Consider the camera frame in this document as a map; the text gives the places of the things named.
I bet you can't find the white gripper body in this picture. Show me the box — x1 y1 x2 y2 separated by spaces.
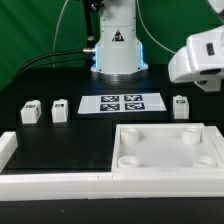
168 25 224 92

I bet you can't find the white marker sheet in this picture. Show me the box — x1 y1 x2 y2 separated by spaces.
78 93 166 114

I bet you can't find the black cable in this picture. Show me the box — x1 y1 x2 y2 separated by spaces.
16 48 95 76

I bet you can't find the green backdrop curtain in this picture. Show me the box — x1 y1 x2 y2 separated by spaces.
0 0 222 90

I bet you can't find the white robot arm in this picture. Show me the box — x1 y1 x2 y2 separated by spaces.
91 0 224 92

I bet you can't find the white U-shaped fence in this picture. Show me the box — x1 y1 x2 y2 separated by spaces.
0 132 224 201

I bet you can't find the white square tabletop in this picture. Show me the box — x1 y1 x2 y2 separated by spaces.
111 123 224 174

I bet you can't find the grey cable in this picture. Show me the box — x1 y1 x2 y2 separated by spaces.
52 0 71 68

